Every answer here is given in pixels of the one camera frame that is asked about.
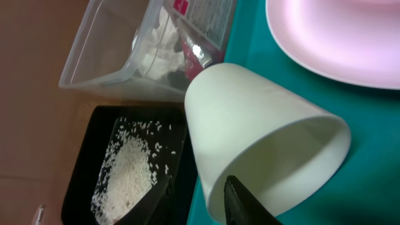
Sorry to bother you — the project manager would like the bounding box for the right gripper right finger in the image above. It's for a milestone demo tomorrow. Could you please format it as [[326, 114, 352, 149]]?
[[224, 175, 282, 225]]

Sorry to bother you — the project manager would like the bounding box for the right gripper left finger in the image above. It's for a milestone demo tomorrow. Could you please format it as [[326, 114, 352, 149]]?
[[115, 176, 172, 225]]

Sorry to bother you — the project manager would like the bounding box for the rice pile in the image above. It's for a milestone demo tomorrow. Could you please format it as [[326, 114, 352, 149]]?
[[91, 116, 177, 224]]

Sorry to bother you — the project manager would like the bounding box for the white cup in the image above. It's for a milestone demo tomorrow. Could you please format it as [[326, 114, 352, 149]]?
[[184, 63, 351, 223]]

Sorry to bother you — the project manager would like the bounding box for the white tissue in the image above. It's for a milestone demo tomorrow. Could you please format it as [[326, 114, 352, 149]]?
[[138, 6, 185, 80]]

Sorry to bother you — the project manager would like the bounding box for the red sauce packet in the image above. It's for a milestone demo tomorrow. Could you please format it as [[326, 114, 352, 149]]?
[[166, 0, 237, 81]]

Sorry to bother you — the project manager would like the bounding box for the black plastic tray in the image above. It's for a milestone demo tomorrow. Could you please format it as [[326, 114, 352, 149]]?
[[61, 106, 198, 224]]

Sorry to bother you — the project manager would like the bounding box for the teal serving tray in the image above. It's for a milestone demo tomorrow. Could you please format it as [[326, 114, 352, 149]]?
[[186, 0, 400, 225]]

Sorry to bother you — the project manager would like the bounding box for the clear plastic bin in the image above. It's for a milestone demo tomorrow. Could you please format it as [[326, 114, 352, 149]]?
[[58, 0, 238, 103]]

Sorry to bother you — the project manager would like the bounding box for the large white plate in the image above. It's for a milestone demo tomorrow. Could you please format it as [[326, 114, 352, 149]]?
[[265, 0, 399, 90]]

